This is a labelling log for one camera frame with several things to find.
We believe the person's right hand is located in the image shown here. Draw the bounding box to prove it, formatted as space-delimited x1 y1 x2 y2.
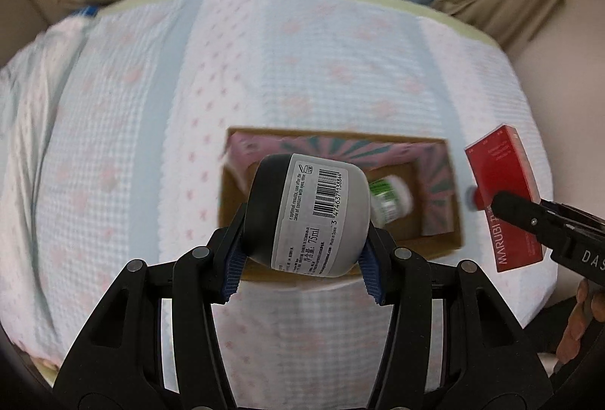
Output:
556 278 605 366

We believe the red rectangular carton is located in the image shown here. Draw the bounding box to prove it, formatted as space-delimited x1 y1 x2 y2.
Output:
464 124 552 273

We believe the cardboard box with patterned lining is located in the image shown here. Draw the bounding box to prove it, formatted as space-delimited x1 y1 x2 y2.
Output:
218 127 465 282

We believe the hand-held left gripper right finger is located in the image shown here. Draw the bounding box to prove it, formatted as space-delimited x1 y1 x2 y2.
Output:
357 225 554 410

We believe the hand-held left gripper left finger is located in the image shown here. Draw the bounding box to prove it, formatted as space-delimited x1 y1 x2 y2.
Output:
53 202 250 410

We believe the white bottle with green label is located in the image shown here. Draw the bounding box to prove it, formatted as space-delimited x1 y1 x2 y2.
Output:
368 175 414 226

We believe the black grey deodorant bottle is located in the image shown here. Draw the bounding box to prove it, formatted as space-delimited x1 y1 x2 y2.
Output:
240 153 372 279

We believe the white pink dotted blanket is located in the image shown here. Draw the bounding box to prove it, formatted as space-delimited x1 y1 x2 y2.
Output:
0 0 555 373

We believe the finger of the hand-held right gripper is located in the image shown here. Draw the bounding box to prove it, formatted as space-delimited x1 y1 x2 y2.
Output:
492 191 605 257

